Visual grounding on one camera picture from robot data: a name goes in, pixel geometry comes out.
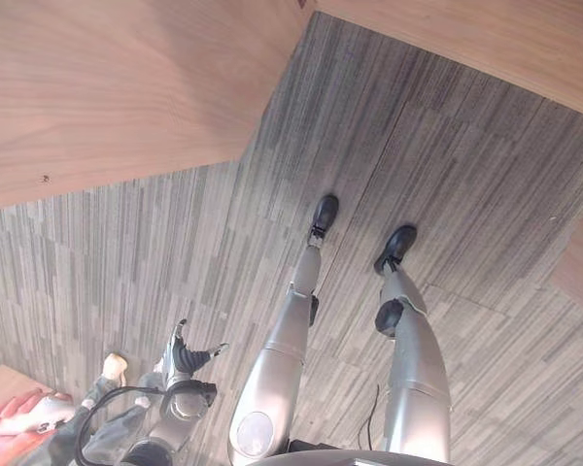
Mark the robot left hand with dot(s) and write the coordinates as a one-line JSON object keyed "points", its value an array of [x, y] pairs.
{"points": [[183, 359]]}

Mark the robot left leg silver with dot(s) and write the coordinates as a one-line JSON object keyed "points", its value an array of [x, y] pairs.
{"points": [[277, 369]]}

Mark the robot leg silver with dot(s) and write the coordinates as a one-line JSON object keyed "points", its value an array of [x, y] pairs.
{"points": [[418, 369], [277, 369]]}

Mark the person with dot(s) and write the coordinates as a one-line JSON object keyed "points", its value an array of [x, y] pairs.
{"points": [[112, 432]]}

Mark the small wooden table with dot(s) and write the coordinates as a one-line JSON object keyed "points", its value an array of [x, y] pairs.
{"points": [[5, 386]]}

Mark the person's hand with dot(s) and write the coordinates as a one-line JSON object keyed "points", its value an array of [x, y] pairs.
{"points": [[14, 442]]}

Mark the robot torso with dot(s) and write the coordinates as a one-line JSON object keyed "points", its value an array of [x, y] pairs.
{"points": [[350, 456]]}

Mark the robot right leg silver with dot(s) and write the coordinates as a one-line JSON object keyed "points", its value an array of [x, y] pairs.
{"points": [[418, 369]]}

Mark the wooden desk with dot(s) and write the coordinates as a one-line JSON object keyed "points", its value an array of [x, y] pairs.
{"points": [[116, 87]]}

